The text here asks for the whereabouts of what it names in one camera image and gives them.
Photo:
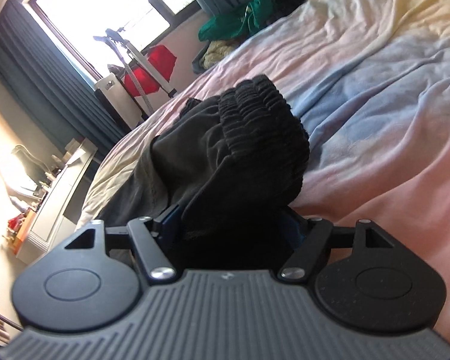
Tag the green garment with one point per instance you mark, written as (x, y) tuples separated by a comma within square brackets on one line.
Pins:
[(243, 21)]

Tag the black ribbed pants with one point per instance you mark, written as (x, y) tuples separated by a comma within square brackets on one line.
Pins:
[(231, 163)]

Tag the pale yellow clothes pile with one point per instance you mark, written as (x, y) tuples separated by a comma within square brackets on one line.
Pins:
[(217, 51)]

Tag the teal curtain left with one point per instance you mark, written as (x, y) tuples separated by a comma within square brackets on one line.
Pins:
[(48, 87)]

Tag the white drawer desk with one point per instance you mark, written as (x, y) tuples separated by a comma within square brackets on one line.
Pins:
[(59, 213)]

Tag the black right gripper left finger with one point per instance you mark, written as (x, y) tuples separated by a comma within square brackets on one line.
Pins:
[(148, 240)]

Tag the pastel tie-dye bed sheet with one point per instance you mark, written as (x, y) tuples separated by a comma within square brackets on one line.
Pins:
[(370, 82)]

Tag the silver tripod stand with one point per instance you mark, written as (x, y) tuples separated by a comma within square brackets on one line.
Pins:
[(116, 43)]

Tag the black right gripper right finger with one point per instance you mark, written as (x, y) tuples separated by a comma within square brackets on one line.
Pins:
[(312, 241)]

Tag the red cloth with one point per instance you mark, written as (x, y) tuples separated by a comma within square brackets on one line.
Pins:
[(153, 71)]

